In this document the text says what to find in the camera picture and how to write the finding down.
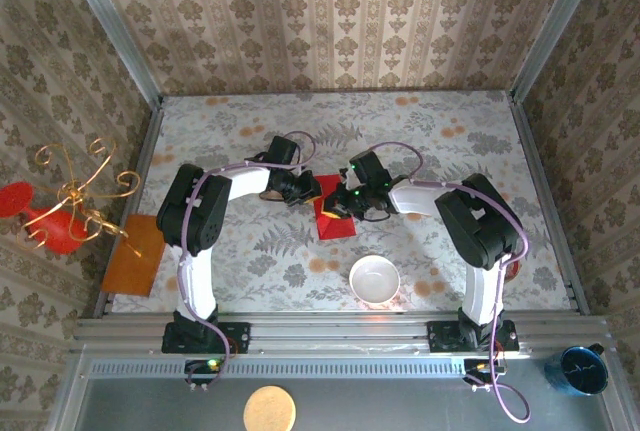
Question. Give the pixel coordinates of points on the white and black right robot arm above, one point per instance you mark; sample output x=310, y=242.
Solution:
x=482, y=296

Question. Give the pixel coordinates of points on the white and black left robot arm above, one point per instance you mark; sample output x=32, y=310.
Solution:
x=197, y=286

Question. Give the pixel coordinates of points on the white bowl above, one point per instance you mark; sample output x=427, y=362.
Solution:
x=375, y=278

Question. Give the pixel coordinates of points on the orange wooden board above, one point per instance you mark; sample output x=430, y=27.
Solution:
x=130, y=266

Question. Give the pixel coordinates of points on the small black controller board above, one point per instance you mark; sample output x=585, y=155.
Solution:
x=202, y=366
x=480, y=368

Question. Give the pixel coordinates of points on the round cork coaster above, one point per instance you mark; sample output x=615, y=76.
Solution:
x=270, y=408

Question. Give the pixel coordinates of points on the red vase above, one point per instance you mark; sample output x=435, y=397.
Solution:
x=55, y=231

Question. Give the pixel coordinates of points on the dark blue mug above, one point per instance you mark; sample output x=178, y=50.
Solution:
x=580, y=371

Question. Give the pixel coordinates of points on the aluminium mounting rail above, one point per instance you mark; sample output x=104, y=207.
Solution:
x=340, y=333

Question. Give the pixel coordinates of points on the aluminium table side rail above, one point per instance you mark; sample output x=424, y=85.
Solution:
x=144, y=151
x=530, y=141

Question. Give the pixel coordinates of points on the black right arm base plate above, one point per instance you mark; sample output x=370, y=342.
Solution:
x=440, y=338

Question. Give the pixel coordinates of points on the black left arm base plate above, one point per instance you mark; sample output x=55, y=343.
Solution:
x=240, y=338

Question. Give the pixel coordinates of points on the aluminium frame post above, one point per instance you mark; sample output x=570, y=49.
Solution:
x=115, y=31
x=554, y=26

